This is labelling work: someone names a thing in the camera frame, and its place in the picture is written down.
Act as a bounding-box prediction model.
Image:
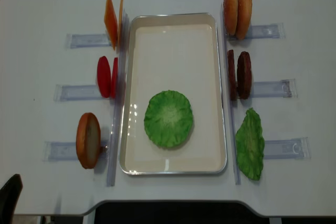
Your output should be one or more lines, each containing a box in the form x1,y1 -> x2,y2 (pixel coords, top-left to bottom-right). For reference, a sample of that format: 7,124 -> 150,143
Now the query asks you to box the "red tomato slice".
110,57 -> 118,99
97,56 -> 111,98

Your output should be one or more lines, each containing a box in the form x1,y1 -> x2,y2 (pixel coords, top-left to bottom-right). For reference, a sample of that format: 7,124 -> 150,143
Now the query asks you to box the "green lettuce leaf on tray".
144,90 -> 193,148

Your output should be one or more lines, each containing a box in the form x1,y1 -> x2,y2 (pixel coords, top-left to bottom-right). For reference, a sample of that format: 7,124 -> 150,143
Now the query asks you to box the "left brown meat patty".
227,49 -> 237,101

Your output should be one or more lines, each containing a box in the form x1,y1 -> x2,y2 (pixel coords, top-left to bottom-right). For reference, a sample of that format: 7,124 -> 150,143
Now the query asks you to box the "brown meat patty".
237,51 -> 252,99
227,49 -> 237,101

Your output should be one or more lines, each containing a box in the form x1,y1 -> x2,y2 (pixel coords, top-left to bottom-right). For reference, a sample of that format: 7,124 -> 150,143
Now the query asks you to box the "right brown meat patty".
237,51 -> 252,99

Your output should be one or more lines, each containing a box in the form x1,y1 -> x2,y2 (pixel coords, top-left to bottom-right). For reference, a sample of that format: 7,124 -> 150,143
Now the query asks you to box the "green lettuce leaf in rack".
235,108 -> 265,181

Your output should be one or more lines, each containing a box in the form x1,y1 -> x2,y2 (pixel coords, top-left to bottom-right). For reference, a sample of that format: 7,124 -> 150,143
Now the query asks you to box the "left orange cheese slice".
104,0 -> 118,50

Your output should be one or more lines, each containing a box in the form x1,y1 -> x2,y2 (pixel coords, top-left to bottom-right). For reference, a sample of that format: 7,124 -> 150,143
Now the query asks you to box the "orange cheese slice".
104,0 -> 118,50
118,0 -> 123,51

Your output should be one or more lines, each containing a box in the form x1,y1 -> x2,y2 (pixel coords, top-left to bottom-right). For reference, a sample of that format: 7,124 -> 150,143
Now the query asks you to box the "right orange cheese slice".
118,0 -> 123,51

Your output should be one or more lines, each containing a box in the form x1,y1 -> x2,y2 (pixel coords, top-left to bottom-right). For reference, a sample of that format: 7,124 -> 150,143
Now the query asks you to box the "white rectangular metal tray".
119,13 -> 227,175

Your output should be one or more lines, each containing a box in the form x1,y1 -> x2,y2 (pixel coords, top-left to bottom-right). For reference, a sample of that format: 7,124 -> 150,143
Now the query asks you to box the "bun half on left rack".
76,112 -> 101,169

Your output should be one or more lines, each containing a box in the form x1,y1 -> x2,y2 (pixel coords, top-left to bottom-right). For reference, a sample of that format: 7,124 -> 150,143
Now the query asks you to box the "left golden bun half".
223,0 -> 238,35

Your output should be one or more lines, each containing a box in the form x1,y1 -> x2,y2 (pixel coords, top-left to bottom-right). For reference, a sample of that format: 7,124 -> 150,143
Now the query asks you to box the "golden bun half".
235,0 -> 253,40
223,0 -> 238,35

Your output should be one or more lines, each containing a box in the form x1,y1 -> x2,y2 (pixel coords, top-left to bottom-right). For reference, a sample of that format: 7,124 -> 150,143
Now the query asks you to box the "left clear acrylic rack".
44,11 -> 130,186

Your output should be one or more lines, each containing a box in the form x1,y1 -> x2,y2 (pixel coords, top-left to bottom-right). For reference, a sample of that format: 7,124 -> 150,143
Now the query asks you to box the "clear acrylic rack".
220,2 -> 311,185
44,11 -> 130,186

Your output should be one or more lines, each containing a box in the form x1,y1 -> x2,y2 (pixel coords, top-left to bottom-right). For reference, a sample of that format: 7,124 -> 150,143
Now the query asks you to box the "right golden bun half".
235,0 -> 253,40

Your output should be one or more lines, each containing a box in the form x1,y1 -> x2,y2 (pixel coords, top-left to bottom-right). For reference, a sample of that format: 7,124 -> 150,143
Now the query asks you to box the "right clear acrylic rack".
220,2 -> 311,185

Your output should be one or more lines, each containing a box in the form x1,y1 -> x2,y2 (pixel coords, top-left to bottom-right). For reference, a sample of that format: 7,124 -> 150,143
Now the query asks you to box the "black object at table corner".
0,174 -> 23,224

